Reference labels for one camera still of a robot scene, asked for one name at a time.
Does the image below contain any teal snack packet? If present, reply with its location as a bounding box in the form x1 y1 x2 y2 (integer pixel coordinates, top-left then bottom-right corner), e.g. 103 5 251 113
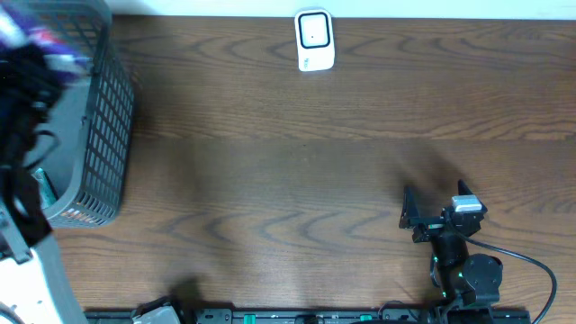
32 167 57 210

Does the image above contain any purple pad package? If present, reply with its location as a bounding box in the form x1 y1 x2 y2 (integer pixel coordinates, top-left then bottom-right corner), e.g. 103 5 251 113
1 1 89 85

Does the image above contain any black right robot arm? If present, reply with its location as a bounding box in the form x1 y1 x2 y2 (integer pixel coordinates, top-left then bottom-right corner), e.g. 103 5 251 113
399 180 503 307

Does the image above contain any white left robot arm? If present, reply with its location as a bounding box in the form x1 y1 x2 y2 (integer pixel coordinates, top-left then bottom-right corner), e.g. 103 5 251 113
1 45 86 323

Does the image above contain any dark grey plastic basket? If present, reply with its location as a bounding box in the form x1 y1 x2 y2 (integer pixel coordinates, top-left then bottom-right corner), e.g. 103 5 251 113
5 1 134 228

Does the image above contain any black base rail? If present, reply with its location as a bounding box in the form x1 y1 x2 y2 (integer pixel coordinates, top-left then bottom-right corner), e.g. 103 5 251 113
85 307 532 324

